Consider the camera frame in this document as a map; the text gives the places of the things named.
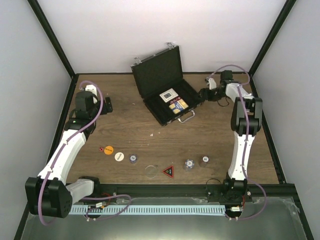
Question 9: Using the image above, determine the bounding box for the black poker case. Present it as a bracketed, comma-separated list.
[131, 42, 203, 126]

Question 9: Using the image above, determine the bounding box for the purple chip stack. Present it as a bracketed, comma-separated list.
[129, 154, 138, 164]

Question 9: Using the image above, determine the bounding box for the red black chip stack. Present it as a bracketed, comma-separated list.
[199, 156, 210, 168]

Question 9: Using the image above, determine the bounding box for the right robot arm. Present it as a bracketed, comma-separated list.
[199, 70, 263, 202]

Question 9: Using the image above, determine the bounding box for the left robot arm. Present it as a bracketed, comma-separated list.
[25, 84, 112, 218]

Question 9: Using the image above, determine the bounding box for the blue yellow card deck box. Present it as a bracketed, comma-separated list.
[169, 98, 189, 114]

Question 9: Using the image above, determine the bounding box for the white card deck box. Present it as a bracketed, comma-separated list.
[159, 88, 179, 103]

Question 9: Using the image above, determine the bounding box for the orange big blind button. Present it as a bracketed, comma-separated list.
[103, 145, 114, 155]

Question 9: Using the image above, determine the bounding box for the white dealer button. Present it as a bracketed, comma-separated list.
[114, 152, 125, 162]

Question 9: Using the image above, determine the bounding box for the clear acrylic dealer puck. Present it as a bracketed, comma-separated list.
[144, 165, 158, 179]

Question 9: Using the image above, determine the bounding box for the triangular all in button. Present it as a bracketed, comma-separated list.
[162, 165, 174, 179]

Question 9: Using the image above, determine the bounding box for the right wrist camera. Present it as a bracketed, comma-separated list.
[205, 77, 217, 90]

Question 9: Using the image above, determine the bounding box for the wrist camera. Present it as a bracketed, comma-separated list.
[85, 84, 98, 104]
[205, 77, 217, 90]

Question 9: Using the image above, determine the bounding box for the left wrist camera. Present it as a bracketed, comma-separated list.
[85, 84, 98, 104]

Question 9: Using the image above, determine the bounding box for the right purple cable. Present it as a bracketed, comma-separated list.
[206, 64, 268, 222]

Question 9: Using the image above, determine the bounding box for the purple cable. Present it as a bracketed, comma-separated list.
[206, 64, 268, 222]
[39, 79, 105, 226]

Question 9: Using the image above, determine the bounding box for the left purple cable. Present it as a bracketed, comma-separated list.
[39, 79, 105, 226]

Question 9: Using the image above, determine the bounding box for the light blue slotted cable duct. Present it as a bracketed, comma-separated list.
[69, 205, 226, 216]

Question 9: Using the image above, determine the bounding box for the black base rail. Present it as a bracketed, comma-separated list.
[86, 183, 299, 202]

